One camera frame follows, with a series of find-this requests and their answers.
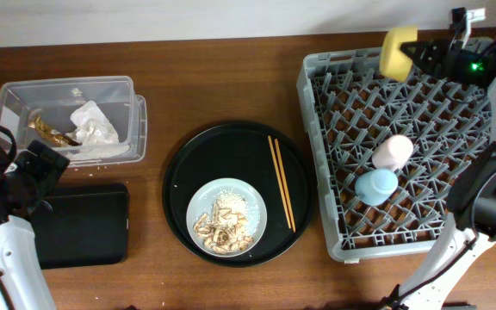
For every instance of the round black tray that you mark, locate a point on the round black tray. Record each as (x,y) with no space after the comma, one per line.
(241,150)

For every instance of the white napkin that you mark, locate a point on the white napkin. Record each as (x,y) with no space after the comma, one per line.
(94,132)

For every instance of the black rectangular tray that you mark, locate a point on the black rectangular tray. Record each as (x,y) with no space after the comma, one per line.
(85,226)

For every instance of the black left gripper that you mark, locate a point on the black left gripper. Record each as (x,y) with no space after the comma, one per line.
(50,174)

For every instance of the light blue plastic cup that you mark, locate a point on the light blue plastic cup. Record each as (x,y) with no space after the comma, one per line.
(374,187)

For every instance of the pink plastic cup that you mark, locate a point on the pink plastic cup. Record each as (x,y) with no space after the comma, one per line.
(393,153)

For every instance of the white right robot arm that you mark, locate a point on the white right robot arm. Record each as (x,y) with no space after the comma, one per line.
(470,226)

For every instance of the food scraps and rice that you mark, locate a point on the food scraps and rice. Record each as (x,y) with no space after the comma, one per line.
(228,225)

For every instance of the clear plastic waste bin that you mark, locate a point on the clear plastic waste bin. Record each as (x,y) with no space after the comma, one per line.
(49,110)

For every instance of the gold snack wrapper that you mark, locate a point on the gold snack wrapper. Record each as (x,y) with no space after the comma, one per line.
(49,134)

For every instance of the grey dishwasher rack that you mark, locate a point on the grey dishwasher rack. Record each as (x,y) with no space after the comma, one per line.
(349,109)

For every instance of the wooden chopstick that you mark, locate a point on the wooden chopstick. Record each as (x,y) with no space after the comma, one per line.
(285,186)
(279,181)

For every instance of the grey plate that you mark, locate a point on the grey plate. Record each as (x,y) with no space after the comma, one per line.
(203,197)

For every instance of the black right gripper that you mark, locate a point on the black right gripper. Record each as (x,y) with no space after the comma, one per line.
(435,67)

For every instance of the yellow plastic bowl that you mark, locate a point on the yellow plastic bowl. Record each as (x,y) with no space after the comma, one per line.
(394,63)

